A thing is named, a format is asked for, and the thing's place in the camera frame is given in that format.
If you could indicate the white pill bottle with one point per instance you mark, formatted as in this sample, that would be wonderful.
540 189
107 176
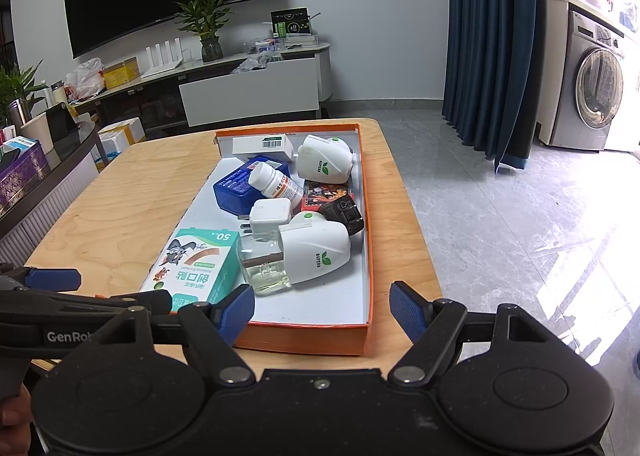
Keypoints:
275 183

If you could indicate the potted plant in white pot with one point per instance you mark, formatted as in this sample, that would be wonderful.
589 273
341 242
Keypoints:
37 134

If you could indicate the blue wrapped bottle pack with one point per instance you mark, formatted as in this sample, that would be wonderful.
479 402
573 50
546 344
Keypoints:
105 161

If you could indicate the yellow cardboard box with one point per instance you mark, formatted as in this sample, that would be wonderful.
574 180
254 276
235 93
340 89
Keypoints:
121 74

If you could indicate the blue white small box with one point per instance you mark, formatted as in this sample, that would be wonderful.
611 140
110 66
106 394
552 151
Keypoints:
17 143

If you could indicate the grey washing machine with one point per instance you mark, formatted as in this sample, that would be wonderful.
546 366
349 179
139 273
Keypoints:
590 96

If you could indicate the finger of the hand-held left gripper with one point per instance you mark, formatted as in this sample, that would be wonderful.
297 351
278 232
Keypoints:
145 302
52 279

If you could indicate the green black box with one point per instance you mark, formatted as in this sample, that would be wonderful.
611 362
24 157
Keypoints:
291 22

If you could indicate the black stand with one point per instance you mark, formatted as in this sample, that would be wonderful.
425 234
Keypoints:
61 122

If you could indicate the white flat box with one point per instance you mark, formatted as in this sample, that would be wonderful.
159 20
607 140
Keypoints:
301 41

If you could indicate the white red plastic bag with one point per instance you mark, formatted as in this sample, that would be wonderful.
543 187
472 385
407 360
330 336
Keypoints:
85 81

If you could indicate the white plug-in vaporizer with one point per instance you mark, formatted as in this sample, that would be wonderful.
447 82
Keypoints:
322 159

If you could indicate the dark television cabinet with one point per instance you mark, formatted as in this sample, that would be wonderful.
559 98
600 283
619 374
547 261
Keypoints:
155 104

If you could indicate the dark curved counter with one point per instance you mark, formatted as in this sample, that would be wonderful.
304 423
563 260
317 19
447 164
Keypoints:
55 196

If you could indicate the dark blue curtain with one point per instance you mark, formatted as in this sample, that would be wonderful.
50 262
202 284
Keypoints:
490 36

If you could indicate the clear plastic case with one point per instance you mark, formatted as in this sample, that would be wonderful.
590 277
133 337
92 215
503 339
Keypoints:
262 46

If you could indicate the red blue playing card box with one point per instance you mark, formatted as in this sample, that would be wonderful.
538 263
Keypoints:
325 193

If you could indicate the black power adapter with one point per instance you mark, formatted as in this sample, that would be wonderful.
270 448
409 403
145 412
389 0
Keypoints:
345 213

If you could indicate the clear plastic bags pile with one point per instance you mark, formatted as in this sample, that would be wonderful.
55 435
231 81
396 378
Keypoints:
250 64

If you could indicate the green white bandage box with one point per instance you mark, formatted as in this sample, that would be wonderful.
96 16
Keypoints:
200 261

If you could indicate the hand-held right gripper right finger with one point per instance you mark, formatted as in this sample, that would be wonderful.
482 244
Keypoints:
407 308

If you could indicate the white yellow cardboard carton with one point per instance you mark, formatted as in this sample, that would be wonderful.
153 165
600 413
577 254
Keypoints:
122 136

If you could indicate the purple tin box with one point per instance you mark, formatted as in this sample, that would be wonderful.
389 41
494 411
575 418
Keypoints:
22 181

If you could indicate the white plug charger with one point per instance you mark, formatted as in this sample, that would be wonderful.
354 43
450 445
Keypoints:
267 218

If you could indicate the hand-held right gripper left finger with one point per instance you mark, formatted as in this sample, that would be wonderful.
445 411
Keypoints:
235 313

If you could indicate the white vaporizer with liquid bottle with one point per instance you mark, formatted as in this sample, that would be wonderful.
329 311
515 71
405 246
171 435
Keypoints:
315 251

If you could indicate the person's left hand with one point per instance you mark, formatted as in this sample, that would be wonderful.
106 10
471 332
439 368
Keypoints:
12 416

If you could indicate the blue plastic box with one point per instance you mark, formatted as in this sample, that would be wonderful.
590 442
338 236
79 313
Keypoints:
232 188

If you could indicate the white cabinet drawer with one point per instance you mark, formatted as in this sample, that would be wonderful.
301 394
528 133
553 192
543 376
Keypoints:
250 94

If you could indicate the potted plant in glass vase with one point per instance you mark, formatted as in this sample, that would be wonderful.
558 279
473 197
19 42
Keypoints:
211 49

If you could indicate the white router with antennas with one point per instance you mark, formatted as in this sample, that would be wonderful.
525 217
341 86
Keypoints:
162 67

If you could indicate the steel thermos cup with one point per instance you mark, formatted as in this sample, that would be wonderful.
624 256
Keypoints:
19 114

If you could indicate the orange-rimmed white cardboard box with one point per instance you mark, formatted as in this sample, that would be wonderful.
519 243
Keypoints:
330 303

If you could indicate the white power adapter box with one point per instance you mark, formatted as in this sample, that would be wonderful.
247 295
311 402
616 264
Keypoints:
262 146

